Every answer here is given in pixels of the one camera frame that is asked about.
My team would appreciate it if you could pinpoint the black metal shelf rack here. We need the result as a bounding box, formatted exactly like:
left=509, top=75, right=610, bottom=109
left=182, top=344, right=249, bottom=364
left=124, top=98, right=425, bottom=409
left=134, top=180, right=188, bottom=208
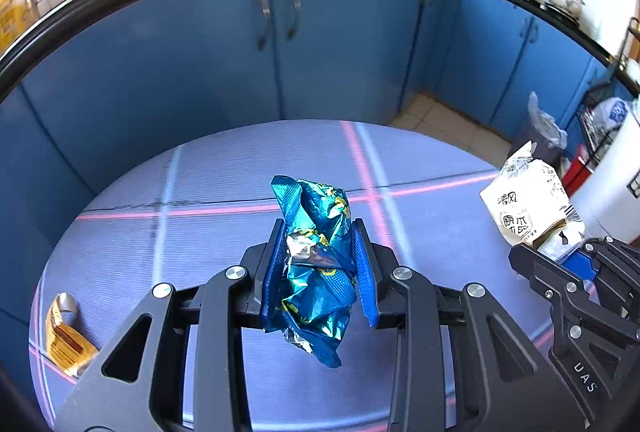
left=619, top=16, right=640, bottom=69

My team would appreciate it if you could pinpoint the white plastic bag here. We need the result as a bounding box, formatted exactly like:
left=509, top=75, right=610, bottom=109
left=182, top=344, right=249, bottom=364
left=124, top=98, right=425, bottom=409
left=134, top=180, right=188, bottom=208
left=591, top=97, right=633, bottom=134

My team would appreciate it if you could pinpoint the red plastic item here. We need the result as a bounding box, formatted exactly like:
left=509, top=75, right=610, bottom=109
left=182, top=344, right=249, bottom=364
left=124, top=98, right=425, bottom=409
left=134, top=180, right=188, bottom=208
left=561, top=143, right=594, bottom=184

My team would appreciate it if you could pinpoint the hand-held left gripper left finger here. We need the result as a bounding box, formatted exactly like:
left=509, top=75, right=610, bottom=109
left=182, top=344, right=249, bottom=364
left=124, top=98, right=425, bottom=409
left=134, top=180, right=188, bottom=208
left=55, top=217, right=289, bottom=432

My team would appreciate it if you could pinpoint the orange snack wrapper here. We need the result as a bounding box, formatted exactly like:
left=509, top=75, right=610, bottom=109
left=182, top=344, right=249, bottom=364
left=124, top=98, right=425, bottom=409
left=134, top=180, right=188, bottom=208
left=44, top=292, right=99, bottom=379

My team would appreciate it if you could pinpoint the grey trash bin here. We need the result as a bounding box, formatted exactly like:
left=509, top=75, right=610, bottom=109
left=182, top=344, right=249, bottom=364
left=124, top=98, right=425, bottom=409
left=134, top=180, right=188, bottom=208
left=519, top=112, right=566, bottom=159

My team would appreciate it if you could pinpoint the clear plastic bin bag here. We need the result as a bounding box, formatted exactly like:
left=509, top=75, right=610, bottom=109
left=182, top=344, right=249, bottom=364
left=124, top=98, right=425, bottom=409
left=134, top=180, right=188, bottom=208
left=527, top=91, right=569, bottom=149

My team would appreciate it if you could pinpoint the yellow packet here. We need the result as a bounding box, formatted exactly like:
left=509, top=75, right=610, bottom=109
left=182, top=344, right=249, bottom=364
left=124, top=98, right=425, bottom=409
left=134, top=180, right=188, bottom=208
left=0, top=0, right=37, bottom=49

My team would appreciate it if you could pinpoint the blue kitchen cabinet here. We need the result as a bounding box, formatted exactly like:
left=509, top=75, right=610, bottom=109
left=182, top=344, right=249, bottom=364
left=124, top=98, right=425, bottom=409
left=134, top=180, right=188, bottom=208
left=0, top=0, right=640, bottom=353

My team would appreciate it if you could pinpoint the white tissue packet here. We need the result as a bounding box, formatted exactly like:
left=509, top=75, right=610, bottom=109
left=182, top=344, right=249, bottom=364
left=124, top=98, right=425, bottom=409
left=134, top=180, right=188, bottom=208
left=479, top=141, right=587, bottom=264

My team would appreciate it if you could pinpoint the metal cabinet handle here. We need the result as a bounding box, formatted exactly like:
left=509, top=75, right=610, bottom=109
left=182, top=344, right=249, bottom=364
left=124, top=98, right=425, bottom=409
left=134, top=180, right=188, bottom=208
left=251, top=0, right=274, bottom=52
left=283, top=0, right=302, bottom=42

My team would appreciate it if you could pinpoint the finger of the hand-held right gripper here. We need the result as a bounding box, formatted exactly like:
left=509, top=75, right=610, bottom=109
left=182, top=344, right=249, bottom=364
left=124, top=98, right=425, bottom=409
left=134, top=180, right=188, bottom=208
left=509, top=243, right=601, bottom=355
left=565, top=236, right=640, bottom=318

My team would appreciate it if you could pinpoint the blue foil snack wrapper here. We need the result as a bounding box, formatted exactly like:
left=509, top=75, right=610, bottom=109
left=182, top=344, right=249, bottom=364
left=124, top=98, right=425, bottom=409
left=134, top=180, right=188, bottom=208
left=264, top=175, right=360, bottom=369

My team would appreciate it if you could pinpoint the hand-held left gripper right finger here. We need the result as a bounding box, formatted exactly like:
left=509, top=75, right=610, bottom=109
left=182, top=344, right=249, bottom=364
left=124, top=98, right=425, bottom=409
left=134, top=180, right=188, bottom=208
left=350, top=218, right=588, bottom=432

